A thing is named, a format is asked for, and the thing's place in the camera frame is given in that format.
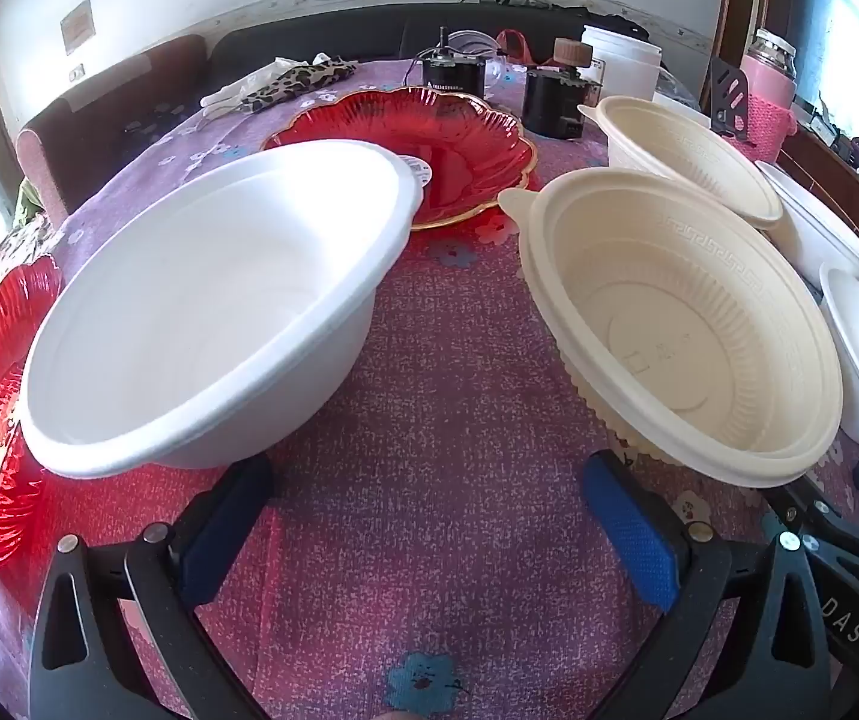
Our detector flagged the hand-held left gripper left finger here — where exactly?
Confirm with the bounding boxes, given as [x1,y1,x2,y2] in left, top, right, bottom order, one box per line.
[28,454,276,720]

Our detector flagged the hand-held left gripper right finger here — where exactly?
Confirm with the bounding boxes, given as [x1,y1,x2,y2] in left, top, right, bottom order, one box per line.
[581,451,834,720]

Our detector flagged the cream ribbed plastic bowl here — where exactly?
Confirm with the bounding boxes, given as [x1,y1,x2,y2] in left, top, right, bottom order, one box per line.
[577,95,785,232]
[498,167,846,490]

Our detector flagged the large white foam bowl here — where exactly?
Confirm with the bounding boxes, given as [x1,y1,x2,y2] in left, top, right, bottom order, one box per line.
[19,139,426,479]

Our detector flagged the purple floral tablecloth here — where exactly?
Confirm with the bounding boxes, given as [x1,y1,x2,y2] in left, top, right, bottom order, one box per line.
[0,56,859,720]

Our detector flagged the patterned cloth stool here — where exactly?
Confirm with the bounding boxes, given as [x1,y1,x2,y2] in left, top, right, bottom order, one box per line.
[0,214,55,301]

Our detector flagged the green cloth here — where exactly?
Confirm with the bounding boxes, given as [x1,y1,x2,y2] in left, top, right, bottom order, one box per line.
[13,180,44,230]

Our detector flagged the jar with pink knit sleeve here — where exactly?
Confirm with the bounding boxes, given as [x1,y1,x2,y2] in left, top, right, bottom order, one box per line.
[740,28,801,162]

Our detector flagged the black metal stand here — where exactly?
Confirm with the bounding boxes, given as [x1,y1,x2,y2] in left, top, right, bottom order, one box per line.
[708,56,749,140]

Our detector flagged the maroon armchair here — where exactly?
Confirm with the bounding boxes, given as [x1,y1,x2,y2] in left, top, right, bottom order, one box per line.
[15,34,209,230]

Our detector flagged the black jar with wooden lid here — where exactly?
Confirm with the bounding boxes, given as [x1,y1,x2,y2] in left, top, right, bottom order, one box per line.
[523,37,604,140]

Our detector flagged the white gloves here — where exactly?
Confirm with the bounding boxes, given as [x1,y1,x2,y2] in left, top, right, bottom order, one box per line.
[200,52,333,110]

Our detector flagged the white plastic container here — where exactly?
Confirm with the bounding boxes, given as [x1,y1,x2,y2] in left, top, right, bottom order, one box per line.
[580,24,663,104]

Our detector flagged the leopard print cloth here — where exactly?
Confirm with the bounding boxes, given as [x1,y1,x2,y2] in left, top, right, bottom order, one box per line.
[238,60,359,117]

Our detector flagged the black cylindrical motor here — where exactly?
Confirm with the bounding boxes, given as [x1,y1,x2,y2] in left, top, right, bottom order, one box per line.
[420,26,492,98]

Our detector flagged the red plastic bag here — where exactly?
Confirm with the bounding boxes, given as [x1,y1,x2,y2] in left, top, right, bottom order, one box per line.
[495,28,539,67]

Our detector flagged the black sofa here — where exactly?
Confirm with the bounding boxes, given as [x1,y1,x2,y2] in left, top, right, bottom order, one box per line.
[211,0,671,80]

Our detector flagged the wall plaque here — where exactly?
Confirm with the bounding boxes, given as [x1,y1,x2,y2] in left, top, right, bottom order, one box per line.
[60,0,96,53]

